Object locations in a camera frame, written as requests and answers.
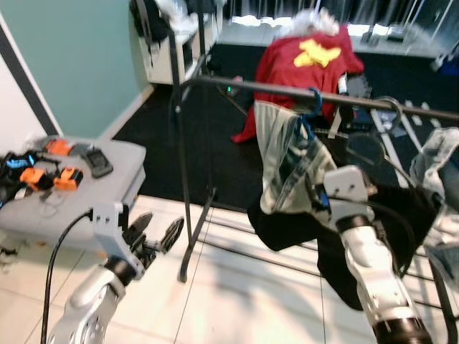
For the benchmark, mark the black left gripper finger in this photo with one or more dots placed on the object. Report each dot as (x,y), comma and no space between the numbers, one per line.
(142,228)
(172,235)

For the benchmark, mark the dark navy garment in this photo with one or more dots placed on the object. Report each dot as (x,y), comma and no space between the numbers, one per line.
(401,208)

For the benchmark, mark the grey metal clothes hanger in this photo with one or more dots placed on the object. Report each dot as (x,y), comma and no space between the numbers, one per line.
(399,107)

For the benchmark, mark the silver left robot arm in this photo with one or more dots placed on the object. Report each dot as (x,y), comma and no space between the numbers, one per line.
(86,308)

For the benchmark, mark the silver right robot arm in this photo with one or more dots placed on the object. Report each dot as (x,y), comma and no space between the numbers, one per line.
(376,272)

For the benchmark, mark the blue plastic hanger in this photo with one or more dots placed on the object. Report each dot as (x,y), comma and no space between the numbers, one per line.
(316,100)

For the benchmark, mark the grey padded ottoman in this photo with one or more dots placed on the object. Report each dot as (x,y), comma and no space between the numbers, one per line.
(107,190)

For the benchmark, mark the black handheld device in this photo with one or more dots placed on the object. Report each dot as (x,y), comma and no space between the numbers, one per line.
(95,161)

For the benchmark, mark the orange tool battery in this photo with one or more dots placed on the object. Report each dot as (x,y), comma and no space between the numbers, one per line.
(57,147)
(68,178)
(33,178)

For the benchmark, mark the black floor rug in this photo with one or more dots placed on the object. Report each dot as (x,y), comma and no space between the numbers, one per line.
(215,143)

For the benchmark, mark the pale denim garment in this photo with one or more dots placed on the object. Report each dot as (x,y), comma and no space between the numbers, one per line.
(287,158)

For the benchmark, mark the white garment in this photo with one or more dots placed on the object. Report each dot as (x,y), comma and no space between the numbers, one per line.
(441,154)

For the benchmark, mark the white cabinet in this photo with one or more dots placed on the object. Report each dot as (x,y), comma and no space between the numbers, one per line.
(161,61)

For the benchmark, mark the black metal clothes rack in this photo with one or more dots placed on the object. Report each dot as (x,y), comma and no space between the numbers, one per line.
(272,89)

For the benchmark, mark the red cloth yellow print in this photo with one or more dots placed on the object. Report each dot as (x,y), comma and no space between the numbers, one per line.
(294,79)

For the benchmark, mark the black bag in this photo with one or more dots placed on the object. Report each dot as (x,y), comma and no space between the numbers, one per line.
(150,21)

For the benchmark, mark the white fluffy cloth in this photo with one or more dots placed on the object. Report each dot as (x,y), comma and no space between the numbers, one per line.
(308,21)

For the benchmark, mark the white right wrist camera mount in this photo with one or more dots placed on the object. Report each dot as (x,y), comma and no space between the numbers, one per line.
(348,188)

